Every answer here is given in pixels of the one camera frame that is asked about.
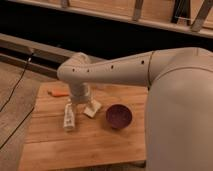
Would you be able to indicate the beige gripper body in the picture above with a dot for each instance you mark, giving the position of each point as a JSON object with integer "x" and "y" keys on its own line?
{"x": 80, "y": 93}

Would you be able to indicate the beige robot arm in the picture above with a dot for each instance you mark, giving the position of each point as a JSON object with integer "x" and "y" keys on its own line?
{"x": 179, "y": 106}

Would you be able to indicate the white sponge block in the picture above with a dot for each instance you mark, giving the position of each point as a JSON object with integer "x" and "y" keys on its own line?
{"x": 92, "y": 108}

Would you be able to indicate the orange carrot toy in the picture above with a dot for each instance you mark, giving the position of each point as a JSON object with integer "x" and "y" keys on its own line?
{"x": 58, "y": 93}

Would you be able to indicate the dark red bowl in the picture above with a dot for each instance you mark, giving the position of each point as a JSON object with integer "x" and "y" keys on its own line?
{"x": 118, "y": 116}

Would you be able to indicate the wooden cutting board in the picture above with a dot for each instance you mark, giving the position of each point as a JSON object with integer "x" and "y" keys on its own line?
{"x": 48, "y": 146}

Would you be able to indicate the wooden shelf rail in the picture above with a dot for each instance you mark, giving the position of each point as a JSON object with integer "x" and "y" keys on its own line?
{"x": 194, "y": 17}

